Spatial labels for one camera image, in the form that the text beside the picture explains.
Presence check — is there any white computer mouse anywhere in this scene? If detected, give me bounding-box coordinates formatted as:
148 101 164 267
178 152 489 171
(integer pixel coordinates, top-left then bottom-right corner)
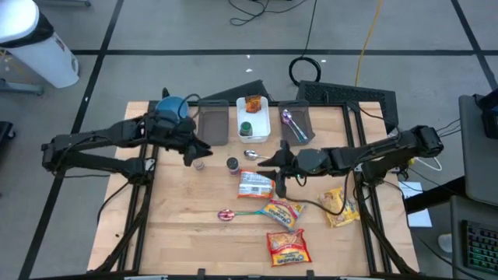
437 233 454 254

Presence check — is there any gray furniture base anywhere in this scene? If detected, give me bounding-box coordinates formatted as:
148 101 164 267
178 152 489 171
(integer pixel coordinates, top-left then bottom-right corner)
0 77 44 96

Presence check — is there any purple iridescent spoon teal handle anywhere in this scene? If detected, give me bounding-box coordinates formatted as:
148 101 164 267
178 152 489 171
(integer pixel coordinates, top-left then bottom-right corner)
282 109 309 140

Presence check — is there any yellow cable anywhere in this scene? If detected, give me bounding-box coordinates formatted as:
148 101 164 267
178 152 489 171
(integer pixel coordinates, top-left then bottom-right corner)
354 0 384 87

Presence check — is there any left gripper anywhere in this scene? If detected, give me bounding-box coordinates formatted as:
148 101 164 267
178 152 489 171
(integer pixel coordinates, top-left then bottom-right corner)
149 116 214 167

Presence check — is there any black device on desk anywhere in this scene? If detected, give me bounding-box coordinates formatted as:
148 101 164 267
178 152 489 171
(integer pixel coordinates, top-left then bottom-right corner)
473 89 498 140

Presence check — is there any red yellow ramen packet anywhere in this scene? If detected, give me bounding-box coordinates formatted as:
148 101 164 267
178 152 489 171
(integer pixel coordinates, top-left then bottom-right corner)
266 228 313 268

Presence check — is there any coiled black floor cable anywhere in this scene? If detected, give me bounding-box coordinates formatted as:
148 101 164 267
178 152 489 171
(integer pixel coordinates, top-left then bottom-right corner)
288 56 323 87

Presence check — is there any backlit keyboard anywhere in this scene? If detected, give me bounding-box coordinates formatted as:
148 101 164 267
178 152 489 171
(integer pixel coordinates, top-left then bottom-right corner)
461 219 498 275

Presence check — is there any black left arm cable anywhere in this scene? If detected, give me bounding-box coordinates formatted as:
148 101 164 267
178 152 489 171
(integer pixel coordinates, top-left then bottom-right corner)
177 93 202 120

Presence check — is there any silver spoon orange handle tip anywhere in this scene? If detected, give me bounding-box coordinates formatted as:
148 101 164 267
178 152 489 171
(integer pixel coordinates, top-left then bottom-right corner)
244 149 269 162

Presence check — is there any blue yellow ramen packet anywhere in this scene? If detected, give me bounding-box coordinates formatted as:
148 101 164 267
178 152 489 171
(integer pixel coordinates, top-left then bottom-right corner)
260 198 307 233

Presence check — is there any small orange brown snack packet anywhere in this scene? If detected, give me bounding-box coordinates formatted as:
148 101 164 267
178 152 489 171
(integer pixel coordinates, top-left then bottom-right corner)
244 95 262 114

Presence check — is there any white trash can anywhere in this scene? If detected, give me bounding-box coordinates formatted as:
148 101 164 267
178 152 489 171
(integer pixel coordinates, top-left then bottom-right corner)
0 0 80 89

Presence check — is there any pink iridescent spoon rainbow handle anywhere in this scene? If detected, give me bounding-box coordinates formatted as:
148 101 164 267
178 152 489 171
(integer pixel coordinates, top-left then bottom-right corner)
217 208 265 222

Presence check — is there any blue bowl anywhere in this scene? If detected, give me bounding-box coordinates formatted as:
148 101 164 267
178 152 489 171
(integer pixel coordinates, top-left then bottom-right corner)
155 96 191 121

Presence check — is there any black-lid purple-label spice jar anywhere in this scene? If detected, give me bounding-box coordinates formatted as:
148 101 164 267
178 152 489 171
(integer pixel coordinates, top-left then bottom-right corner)
226 156 241 177

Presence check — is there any orange white ramen packet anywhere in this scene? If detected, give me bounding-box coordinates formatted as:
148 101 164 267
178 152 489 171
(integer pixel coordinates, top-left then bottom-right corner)
237 169 275 200

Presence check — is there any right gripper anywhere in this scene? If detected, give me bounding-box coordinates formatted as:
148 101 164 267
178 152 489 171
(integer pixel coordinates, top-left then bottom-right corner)
257 140 308 199

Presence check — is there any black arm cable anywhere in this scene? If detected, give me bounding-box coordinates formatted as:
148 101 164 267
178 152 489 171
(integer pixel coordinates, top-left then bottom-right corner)
286 170 351 217
177 93 202 120

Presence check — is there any gray desk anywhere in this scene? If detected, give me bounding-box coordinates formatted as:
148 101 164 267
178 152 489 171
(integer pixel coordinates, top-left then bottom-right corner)
450 194 498 280
458 95 498 207

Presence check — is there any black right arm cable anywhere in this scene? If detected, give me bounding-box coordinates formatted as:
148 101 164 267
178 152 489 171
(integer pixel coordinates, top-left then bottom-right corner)
286 170 351 217

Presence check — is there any gray plastic bin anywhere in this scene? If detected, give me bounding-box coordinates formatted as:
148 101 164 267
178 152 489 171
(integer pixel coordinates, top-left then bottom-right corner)
195 99 230 147
279 100 314 148

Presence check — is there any white paper sheet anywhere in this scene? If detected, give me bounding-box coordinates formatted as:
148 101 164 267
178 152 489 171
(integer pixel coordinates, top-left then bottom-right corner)
398 180 433 229

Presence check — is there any white plastic bin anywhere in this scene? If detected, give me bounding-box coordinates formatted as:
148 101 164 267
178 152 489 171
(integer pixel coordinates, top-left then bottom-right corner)
236 96 272 144

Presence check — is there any tangled black floor cable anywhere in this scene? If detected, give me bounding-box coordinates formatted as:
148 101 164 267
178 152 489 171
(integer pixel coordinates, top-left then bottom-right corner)
227 0 318 27

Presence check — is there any black perforated panel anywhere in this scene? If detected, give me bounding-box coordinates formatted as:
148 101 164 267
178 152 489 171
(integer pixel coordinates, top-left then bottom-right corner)
296 80 398 133

